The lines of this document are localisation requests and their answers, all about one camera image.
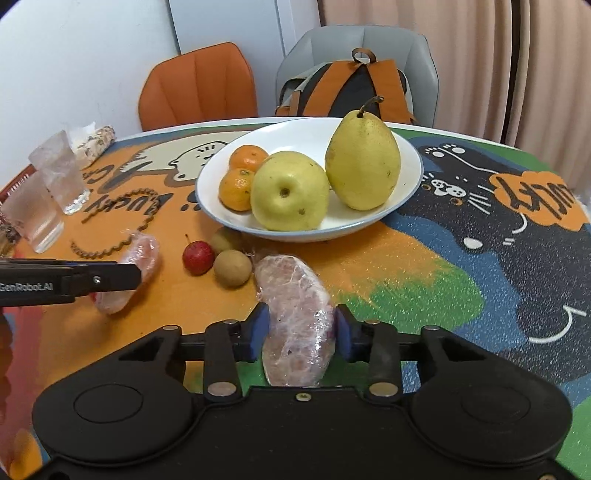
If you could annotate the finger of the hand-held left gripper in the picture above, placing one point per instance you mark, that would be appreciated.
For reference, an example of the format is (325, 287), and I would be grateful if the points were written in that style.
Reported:
(46, 264)
(106, 278)

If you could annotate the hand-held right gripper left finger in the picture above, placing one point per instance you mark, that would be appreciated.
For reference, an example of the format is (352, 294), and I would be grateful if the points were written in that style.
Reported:
(261, 330)

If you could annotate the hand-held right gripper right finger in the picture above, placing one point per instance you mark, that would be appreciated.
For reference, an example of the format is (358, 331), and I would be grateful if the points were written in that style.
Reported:
(344, 332)

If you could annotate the small red crabapple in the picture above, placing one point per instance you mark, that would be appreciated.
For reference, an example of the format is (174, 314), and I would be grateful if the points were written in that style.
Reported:
(198, 258)

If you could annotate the yellow-green apple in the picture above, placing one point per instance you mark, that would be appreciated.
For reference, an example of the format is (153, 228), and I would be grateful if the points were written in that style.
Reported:
(288, 194)

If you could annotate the mandarin orange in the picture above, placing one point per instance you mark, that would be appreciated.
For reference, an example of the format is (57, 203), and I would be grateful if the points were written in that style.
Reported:
(235, 189)
(249, 157)

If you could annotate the yellow pear with stem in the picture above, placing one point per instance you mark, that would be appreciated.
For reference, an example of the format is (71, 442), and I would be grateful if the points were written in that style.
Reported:
(362, 157)

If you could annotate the white ceramic bowl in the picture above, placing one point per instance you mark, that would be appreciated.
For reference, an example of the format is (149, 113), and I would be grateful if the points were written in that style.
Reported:
(300, 134)

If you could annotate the clear plastic cup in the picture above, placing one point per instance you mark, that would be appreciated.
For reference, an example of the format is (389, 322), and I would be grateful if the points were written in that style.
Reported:
(32, 217)

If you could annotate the red plastic basket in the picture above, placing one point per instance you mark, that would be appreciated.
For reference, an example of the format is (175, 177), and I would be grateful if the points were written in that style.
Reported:
(21, 181)

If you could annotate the colourful cartoon table mat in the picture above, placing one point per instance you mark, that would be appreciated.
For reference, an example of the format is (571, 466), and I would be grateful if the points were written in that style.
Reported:
(415, 277)

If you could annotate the patterned tissue pack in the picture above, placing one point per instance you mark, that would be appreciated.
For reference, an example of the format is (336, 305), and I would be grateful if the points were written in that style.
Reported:
(94, 141)

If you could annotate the orange chair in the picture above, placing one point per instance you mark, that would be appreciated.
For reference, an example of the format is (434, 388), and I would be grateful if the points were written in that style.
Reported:
(198, 87)

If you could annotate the orange and black backpack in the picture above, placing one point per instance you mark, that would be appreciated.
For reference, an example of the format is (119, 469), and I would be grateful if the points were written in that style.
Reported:
(341, 92)

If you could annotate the grey chair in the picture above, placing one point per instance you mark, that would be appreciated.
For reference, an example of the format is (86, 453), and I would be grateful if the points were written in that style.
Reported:
(415, 60)

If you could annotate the white refrigerator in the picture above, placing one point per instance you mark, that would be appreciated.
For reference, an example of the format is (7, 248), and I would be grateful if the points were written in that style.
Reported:
(231, 23)

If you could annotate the pink curtain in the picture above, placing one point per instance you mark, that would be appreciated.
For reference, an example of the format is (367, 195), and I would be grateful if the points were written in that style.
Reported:
(558, 69)
(415, 18)

